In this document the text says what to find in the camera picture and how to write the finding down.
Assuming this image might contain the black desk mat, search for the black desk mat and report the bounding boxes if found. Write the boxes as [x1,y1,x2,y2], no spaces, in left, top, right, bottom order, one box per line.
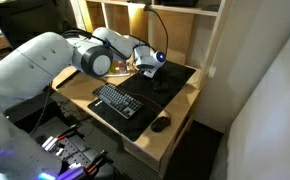
[87,60,197,143]

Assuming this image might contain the black gooseneck desk lamp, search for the black gooseneck desk lamp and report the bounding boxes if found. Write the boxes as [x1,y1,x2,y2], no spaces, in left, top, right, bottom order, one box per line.
[142,4,170,94]

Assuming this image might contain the grey mechanical keyboard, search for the grey mechanical keyboard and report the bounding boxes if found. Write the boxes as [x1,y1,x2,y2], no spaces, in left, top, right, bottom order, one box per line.
[92,82,145,120]

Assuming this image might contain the pink drink can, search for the pink drink can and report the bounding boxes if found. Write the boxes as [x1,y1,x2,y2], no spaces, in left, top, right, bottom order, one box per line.
[117,60,128,75]

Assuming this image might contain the black computer mouse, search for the black computer mouse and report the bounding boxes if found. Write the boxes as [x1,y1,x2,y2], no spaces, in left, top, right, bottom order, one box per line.
[150,115,172,133]

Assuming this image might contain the light wooden shelf unit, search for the light wooden shelf unit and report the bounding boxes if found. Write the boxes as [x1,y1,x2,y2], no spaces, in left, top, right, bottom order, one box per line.
[69,0,235,88]

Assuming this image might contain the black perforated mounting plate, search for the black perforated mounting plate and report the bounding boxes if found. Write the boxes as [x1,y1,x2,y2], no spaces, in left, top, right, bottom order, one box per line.
[31,116,98,169]

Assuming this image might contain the black curved computer monitor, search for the black curved computer monitor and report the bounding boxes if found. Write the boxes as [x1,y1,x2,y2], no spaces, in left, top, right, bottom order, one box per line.
[0,0,70,50]

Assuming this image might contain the red keyboard cable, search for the red keyboard cable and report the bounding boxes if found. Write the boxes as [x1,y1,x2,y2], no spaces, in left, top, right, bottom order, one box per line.
[130,91,172,118]

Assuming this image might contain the red-handled toggle clamp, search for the red-handled toggle clamp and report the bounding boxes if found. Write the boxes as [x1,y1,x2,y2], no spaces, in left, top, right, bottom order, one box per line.
[40,124,80,152]
[83,149,110,175]

